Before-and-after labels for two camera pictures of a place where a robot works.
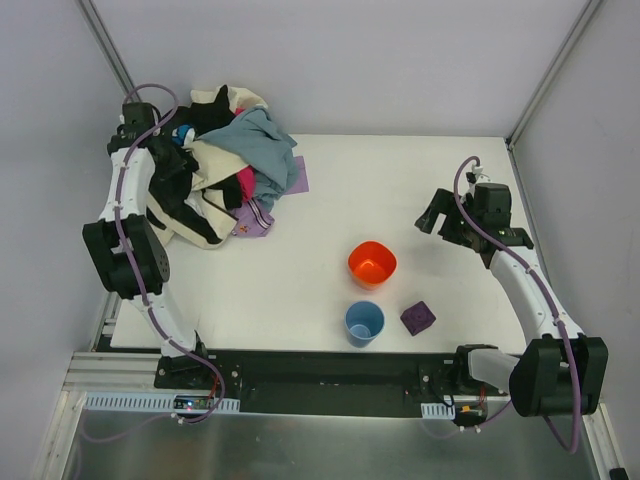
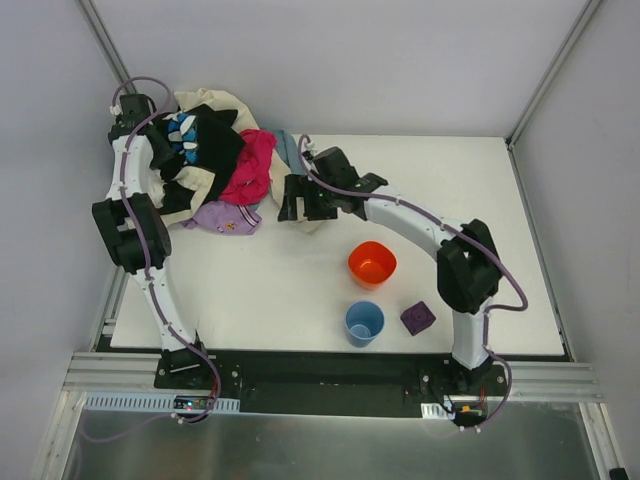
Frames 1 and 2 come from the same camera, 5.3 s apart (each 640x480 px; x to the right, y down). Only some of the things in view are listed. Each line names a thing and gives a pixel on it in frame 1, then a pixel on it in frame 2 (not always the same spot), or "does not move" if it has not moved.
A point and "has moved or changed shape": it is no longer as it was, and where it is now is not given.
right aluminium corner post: [569, 42] does not move
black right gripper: [448, 220] → [304, 198]
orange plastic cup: [371, 263] does not move
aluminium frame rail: [110, 369] does not move
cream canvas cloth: [211, 165] → [183, 190]
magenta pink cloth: [248, 182] has moved or changed shape
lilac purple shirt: [253, 220] has moved or changed shape
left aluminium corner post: [98, 29] does not move
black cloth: [169, 197] → [220, 143]
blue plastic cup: [363, 321] does not move
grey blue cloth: [260, 144] has moved or changed shape
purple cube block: [417, 317] does not move
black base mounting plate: [378, 384] does not move
